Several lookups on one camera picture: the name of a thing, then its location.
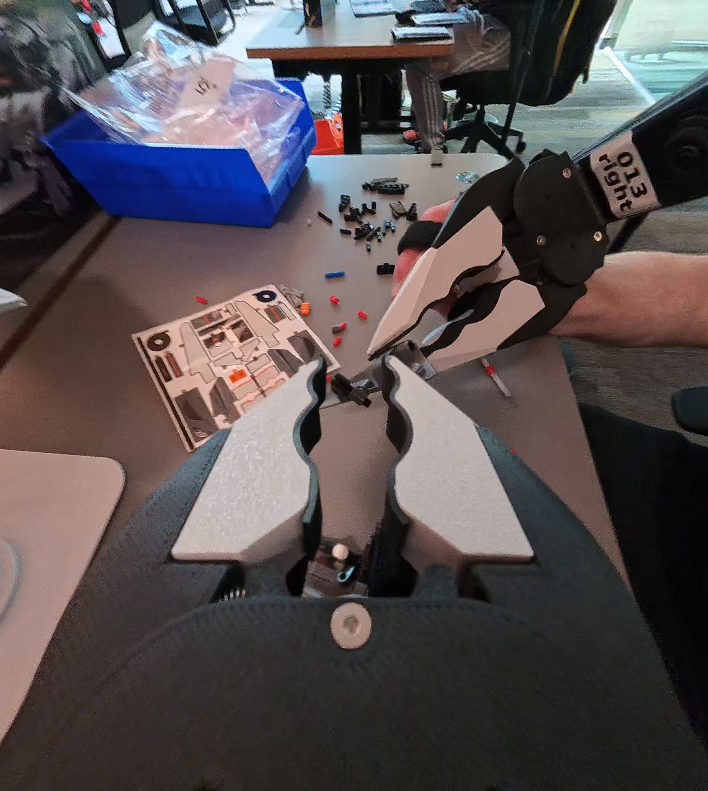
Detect person's right forearm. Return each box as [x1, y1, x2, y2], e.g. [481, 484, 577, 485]
[548, 250, 708, 350]

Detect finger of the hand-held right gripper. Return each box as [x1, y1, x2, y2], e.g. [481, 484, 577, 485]
[423, 280, 547, 373]
[366, 206, 507, 362]

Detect silver monitor stand base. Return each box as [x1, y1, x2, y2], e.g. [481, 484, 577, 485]
[0, 448, 126, 789]

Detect clear plastic bags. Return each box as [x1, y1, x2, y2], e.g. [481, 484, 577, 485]
[60, 21, 308, 186]

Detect black office chair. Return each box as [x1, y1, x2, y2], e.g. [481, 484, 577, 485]
[446, 0, 617, 160]

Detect pile of black lego pieces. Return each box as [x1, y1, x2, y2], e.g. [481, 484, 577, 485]
[317, 176, 421, 276]

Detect person's right hand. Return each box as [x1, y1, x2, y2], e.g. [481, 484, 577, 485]
[391, 199, 456, 307]

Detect background wooden desk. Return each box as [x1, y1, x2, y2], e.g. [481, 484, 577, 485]
[245, 0, 456, 155]

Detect blue plastic box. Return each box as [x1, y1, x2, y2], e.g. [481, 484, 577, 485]
[42, 77, 318, 228]

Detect orange box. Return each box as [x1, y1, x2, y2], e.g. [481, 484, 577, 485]
[313, 114, 345, 155]

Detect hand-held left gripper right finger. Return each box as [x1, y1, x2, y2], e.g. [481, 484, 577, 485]
[366, 355, 535, 597]

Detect lego sticker sheet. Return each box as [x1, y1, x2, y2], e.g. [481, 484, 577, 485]
[133, 284, 342, 452]

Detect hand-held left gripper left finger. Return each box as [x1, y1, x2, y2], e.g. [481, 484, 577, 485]
[170, 357, 328, 597]

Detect white lego axle red bush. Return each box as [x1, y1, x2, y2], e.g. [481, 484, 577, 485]
[479, 355, 513, 398]

